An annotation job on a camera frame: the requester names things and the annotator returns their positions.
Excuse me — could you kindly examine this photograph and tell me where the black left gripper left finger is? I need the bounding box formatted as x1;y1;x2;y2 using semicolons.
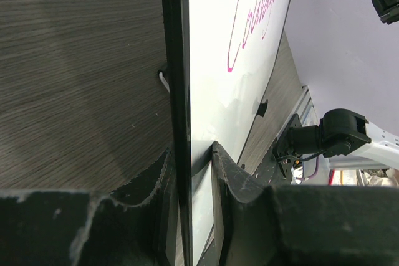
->
1;149;178;265

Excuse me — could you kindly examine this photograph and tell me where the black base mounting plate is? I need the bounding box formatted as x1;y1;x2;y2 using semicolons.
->
253;113;302;186

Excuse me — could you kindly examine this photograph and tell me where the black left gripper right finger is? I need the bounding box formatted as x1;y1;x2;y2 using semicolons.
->
211;143;398;265

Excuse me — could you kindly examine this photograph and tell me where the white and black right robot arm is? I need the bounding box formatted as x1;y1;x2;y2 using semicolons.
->
273;0;398;169

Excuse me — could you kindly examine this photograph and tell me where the white whiteboard with black frame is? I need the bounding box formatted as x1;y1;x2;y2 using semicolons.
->
162;0;290;265

